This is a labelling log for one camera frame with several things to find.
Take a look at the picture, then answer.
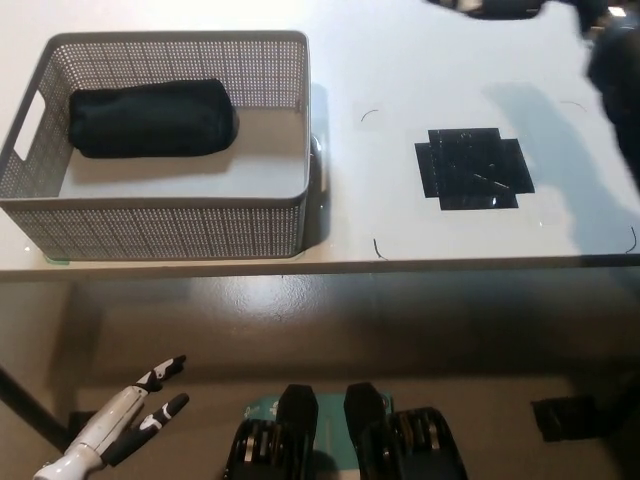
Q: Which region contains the black tape patch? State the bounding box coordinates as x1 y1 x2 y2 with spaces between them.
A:
413 127 535 213

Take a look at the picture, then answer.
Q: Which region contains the black ribbed robot body block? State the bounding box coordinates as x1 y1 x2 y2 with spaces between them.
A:
344 382 469 480
227 383 321 480

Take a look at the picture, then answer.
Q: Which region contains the grey perforated plastic basket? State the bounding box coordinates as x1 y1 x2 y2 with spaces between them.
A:
0 31 312 260

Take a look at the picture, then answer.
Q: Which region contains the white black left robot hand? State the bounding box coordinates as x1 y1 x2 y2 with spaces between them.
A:
32 354 191 480

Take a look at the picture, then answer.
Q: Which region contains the black table foot plate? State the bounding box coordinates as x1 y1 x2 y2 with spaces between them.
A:
530 397 602 444
67 409 104 437

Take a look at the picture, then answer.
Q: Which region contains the black fabric pencil case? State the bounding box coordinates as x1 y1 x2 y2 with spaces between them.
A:
68 78 240 160

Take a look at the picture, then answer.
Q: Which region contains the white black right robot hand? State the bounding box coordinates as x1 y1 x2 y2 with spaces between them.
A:
424 0 549 21

